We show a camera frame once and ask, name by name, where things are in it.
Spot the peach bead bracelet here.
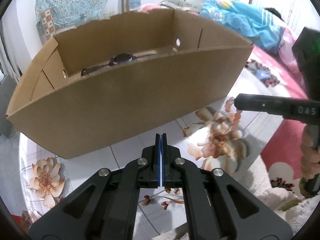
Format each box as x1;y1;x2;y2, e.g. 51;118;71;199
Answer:
224;98;243;132

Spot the black fuzzy object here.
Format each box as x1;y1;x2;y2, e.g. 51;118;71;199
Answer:
264;7;282;22

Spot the grey green pillow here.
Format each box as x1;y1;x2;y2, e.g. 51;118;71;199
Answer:
160;0;203;13

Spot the person's right hand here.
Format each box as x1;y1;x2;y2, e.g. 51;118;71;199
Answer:
301;126;320;182

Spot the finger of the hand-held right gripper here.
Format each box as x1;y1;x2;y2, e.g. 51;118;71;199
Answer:
234;93;284;118

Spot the blue striped garment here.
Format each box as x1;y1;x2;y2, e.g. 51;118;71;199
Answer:
200;0;285;49

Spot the white fluffy rug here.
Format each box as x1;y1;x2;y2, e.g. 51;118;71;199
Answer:
152;155;313;240

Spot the teal patterned cloth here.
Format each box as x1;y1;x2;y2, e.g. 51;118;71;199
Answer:
35;0;118;40

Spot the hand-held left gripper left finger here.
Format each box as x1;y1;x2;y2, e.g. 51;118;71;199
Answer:
29;133;162;240

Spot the pink floral blanket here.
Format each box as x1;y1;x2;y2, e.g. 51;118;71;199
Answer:
137;3;320;200

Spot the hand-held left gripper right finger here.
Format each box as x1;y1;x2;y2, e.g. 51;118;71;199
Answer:
162;133;292;240

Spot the brown cardboard box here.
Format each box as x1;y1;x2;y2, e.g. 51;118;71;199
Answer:
5;7;254;160

